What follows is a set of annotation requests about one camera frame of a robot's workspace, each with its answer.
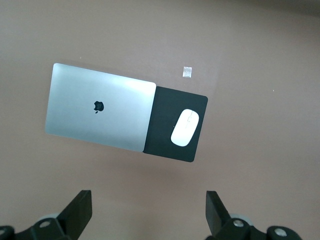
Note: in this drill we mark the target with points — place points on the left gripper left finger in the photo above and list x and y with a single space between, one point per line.
77 215

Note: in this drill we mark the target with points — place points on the black mouse pad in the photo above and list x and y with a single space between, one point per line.
162 120

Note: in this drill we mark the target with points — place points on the small clear tape piece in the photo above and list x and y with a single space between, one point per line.
187 72

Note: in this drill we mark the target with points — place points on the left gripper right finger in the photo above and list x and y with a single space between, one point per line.
217 217

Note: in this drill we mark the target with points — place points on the white computer mouse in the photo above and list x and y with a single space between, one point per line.
185 127

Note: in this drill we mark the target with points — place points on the silver Apple laptop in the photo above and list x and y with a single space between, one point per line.
112 117

